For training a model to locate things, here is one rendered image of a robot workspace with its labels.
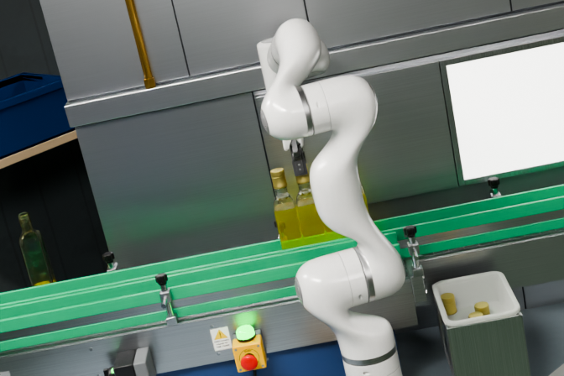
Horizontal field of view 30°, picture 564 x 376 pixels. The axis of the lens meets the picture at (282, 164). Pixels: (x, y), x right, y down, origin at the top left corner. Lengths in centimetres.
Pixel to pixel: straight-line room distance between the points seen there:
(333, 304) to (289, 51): 53
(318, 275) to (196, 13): 80
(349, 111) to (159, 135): 81
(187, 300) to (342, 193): 63
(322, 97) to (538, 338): 107
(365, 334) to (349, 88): 53
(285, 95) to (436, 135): 76
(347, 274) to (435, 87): 68
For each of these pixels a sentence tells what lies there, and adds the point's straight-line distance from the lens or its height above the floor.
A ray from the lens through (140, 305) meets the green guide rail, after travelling 258.
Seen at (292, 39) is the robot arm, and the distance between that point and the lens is 210.
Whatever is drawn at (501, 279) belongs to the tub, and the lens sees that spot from 256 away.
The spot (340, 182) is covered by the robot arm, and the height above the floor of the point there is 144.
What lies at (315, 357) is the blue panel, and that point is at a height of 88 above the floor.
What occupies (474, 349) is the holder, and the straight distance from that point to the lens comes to 244.
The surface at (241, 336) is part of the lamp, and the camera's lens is 252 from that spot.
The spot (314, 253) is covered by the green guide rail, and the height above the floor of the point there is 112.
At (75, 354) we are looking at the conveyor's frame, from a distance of 265.
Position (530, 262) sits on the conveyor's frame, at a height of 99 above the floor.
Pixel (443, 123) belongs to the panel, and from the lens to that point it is 271.
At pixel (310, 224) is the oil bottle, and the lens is 260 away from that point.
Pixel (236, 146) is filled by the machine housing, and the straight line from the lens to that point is 272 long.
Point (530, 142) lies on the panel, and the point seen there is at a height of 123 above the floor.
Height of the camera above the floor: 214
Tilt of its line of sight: 18 degrees down
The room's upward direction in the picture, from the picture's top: 12 degrees counter-clockwise
